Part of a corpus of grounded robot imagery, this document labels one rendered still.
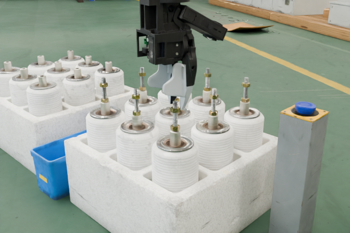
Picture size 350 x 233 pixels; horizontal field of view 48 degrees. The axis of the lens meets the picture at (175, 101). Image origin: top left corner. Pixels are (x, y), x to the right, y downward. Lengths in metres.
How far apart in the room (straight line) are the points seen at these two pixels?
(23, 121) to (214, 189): 0.62
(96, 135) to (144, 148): 0.14
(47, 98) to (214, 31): 0.60
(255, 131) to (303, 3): 3.27
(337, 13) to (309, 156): 2.83
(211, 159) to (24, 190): 0.56
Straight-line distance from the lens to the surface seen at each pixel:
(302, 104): 0.82
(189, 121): 0.92
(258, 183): 0.96
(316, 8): 4.24
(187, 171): 0.78
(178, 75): 0.71
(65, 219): 1.04
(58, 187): 1.10
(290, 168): 0.84
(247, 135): 0.93
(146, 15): 0.69
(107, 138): 0.94
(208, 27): 0.73
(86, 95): 1.24
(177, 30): 0.70
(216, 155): 0.85
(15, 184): 1.22
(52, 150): 1.16
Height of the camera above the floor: 0.60
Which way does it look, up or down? 20 degrees down
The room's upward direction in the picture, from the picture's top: straight up
